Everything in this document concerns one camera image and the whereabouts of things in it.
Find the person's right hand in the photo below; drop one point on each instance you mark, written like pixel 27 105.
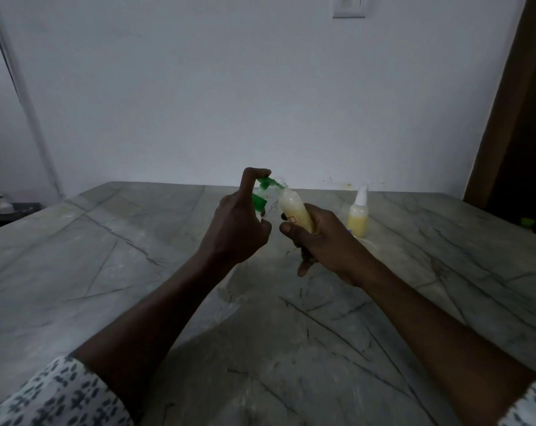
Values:
pixel 332 248

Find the person's left hand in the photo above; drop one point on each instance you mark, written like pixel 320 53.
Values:
pixel 232 226

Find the person's left thumb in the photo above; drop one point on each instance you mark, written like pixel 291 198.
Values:
pixel 264 230

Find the person's right fingers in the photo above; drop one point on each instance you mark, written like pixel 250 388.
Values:
pixel 296 241

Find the green pump dispenser cap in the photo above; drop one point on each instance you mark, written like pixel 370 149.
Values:
pixel 259 202

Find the yellow liquid plastic bottle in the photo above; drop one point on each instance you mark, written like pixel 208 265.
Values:
pixel 296 210

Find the person's left forearm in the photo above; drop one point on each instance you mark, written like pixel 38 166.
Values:
pixel 161 314

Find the person's right forearm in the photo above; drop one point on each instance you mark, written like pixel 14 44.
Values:
pixel 441 341

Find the yellow bottle with white nozzle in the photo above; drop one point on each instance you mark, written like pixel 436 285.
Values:
pixel 358 219

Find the small green object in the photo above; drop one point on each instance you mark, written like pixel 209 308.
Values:
pixel 527 223

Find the dark side table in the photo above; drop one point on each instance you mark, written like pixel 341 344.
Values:
pixel 15 212

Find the brown wooden door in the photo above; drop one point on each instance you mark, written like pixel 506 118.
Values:
pixel 521 128

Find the small white bottle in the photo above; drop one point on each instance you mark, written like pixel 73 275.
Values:
pixel 1 204

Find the white patterned shirt sleeve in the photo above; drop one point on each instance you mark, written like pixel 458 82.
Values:
pixel 532 405
pixel 50 397

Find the white wall switch plate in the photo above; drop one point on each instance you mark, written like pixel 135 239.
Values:
pixel 349 6

